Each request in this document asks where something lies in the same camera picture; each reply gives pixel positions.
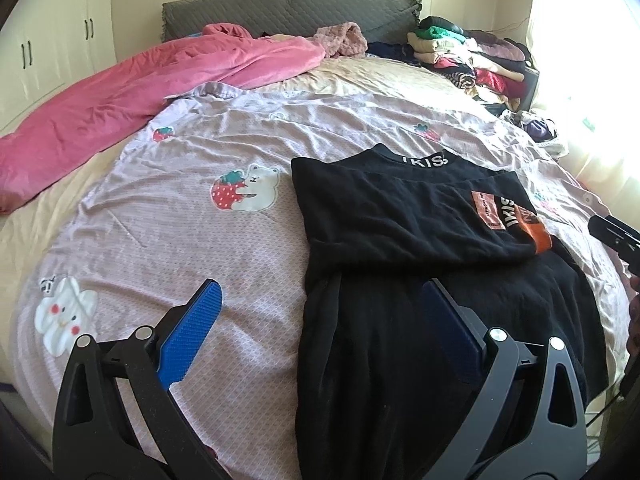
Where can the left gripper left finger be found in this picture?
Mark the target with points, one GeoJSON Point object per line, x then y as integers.
{"type": "Point", "coordinates": [116, 417]}

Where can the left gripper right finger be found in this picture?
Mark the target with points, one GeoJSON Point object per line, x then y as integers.
{"type": "Point", "coordinates": [526, 420]}

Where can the black sweater with orange cuffs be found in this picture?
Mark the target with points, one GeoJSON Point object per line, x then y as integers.
{"type": "Point", "coordinates": [377, 398]}

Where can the pile of colourful clothes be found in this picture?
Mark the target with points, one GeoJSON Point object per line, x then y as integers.
{"type": "Point", "coordinates": [499, 73]}

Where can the lilac printed bed sheet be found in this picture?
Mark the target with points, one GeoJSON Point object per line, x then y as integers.
{"type": "Point", "coordinates": [216, 199]}

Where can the pink blanket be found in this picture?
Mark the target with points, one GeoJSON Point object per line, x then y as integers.
{"type": "Point", "coordinates": [99, 111]}

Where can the dark navy garment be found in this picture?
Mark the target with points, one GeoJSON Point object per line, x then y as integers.
{"type": "Point", "coordinates": [403, 53]}

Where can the grey quilted headboard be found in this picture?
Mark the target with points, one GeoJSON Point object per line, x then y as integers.
{"type": "Point", "coordinates": [379, 20]}

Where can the dusty pink fuzzy garment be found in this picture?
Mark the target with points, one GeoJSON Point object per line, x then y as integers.
{"type": "Point", "coordinates": [344, 39]}

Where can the white wardrobe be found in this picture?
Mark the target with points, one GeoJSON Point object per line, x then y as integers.
{"type": "Point", "coordinates": [47, 45]}

